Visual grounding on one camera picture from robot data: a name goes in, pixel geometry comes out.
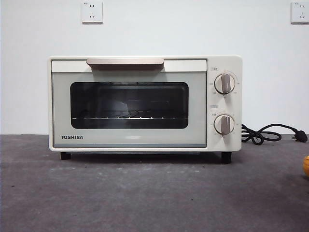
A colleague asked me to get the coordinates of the cream Toshiba toaster oven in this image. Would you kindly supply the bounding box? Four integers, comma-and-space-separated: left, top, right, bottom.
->
47, 55, 243, 160

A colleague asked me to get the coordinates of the white wall socket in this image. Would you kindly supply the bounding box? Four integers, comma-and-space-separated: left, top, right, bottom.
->
290, 1, 309, 24
81, 1, 104, 24

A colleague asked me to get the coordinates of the cream oven knob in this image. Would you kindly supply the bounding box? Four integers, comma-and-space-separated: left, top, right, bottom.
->
213, 114, 235, 135
214, 73, 236, 94

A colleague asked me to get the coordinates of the glass oven door with handle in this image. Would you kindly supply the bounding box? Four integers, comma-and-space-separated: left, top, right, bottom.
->
51, 58, 208, 148

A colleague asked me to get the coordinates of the wire oven rack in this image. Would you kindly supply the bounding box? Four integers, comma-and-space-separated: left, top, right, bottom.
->
71, 116, 188, 120

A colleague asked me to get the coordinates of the black oven power cable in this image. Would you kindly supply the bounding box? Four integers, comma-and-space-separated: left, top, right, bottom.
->
241, 123, 309, 146

